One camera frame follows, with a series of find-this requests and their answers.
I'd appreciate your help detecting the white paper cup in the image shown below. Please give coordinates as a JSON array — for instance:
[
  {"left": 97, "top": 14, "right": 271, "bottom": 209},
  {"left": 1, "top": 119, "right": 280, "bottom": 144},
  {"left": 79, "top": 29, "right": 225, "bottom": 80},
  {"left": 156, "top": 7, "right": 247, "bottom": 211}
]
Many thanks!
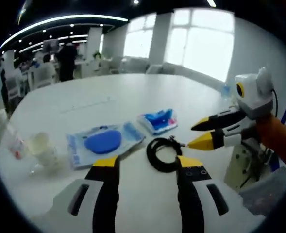
[{"left": 27, "top": 132, "right": 61, "bottom": 174}]

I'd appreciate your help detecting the white table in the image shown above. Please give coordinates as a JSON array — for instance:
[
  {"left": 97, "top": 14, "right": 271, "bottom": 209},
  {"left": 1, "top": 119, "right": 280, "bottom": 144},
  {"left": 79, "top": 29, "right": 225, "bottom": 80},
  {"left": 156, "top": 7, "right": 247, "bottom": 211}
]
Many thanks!
[{"left": 0, "top": 72, "right": 245, "bottom": 233}]

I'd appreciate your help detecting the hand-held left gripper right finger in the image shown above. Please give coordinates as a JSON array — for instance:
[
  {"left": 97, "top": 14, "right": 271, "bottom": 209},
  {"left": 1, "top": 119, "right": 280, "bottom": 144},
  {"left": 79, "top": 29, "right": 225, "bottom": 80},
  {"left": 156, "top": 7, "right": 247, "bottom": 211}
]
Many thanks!
[{"left": 175, "top": 155, "right": 250, "bottom": 233}]

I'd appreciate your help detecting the blue tissue pack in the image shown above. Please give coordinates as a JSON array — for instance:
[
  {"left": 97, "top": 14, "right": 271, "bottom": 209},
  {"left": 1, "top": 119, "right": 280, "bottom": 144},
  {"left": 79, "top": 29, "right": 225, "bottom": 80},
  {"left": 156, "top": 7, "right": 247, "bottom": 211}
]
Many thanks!
[{"left": 136, "top": 108, "right": 179, "bottom": 136}]

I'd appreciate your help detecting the clear plastic water bottle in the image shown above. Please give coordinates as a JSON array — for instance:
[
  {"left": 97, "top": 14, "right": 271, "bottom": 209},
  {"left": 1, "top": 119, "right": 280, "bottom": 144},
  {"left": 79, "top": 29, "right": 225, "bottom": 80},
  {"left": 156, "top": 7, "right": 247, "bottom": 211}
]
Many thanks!
[{"left": 6, "top": 122, "right": 34, "bottom": 174}]

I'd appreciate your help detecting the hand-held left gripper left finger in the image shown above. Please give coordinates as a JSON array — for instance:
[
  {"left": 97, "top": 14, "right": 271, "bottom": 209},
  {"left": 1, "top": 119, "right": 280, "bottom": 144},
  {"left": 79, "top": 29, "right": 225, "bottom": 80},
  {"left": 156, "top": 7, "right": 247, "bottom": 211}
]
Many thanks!
[{"left": 37, "top": 155, "right": 121, "bottom": 233}]

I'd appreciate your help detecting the clear package with blue pad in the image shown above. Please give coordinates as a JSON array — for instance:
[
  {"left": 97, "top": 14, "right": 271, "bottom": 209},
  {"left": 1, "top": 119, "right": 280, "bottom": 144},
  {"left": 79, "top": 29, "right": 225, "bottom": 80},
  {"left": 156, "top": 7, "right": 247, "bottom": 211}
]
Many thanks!
[{"left": 66, "top": 122, "right": 146, "bottom": 170}]

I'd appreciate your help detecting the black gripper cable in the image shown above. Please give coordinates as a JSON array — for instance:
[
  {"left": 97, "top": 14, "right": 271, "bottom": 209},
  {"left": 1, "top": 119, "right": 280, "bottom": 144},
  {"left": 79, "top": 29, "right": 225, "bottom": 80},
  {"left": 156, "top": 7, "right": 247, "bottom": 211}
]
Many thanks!
[{"left": 271, "top": 88, "right": 279, "bottom": 118}]

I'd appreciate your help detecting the white mesh chair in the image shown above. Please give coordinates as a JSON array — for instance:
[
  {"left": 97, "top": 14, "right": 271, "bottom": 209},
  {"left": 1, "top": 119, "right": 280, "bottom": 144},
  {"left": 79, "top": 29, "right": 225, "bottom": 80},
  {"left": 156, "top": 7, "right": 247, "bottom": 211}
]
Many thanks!
[{"left": 238, "top": 166, "right": 286, "bottom": 216}]

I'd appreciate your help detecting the background monitor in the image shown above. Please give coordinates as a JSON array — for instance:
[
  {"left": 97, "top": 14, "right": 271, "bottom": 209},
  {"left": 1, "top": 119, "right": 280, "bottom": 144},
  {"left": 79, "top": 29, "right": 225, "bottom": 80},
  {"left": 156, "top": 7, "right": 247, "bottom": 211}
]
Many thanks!
[{"left": 43, "top": 40, "right": 60, "bottom": 53}]

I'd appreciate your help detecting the small blue white object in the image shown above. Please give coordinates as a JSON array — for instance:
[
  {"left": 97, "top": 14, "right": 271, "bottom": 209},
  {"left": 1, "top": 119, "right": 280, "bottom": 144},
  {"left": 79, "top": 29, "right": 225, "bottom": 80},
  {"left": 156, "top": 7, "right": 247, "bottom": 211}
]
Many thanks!
[{"left": 221, "top": 83, "right": 233, "bottom": 99}]

